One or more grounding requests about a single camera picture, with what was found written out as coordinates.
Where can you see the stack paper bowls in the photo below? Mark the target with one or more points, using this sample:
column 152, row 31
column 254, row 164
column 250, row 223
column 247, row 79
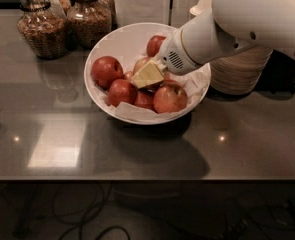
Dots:
column 239, row 74
column 199, row 7

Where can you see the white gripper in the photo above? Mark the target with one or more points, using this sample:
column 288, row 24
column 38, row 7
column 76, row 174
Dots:
column 169, row 56

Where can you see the red apple front left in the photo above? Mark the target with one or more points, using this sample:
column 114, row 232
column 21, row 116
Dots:
column 121, row 90

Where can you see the yellow-red apple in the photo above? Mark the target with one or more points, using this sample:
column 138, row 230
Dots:
column 140, row 63

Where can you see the small apple behind centre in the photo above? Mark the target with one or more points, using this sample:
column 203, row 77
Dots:
column 128, row 75

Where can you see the white bowl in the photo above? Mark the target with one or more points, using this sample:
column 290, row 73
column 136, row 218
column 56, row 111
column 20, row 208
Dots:
column 127, row 44

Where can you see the right glass cereal jar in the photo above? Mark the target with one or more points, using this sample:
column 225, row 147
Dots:
column 90, row 21

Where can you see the white paper bowl liner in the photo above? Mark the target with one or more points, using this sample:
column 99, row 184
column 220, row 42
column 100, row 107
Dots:
column 196, row 84

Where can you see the rear stack paper bowls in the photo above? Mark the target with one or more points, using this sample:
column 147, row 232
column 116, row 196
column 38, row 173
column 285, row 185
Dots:
column 199, row 7

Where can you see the small red apple front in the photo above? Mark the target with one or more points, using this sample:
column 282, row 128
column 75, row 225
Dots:
column 144, row 99

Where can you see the glass cereal jar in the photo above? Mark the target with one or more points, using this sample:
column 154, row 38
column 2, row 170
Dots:
column 45, row 32
column 90, row 21

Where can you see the back glass jar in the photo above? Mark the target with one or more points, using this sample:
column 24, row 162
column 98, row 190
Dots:
column 60, row 7

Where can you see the orange-red apple front right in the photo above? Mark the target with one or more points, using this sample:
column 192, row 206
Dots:
column 170, row 97

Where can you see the left glass cereal jar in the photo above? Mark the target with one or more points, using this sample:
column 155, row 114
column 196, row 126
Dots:
column 45, row 32

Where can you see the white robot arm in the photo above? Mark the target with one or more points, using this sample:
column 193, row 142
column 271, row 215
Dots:
column 226, row 28

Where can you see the white napkin dispenser left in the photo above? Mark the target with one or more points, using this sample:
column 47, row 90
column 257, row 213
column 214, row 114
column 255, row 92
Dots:
column 138, row 11

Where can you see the front stack paper bowls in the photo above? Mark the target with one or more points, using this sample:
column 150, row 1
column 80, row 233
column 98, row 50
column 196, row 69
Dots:
column 239, row 74

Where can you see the red apple far left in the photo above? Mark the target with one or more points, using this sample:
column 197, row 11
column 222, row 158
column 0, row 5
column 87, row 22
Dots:
column 105, row 70

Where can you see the red apple at back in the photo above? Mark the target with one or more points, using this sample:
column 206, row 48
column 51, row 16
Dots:
column 154, row 45

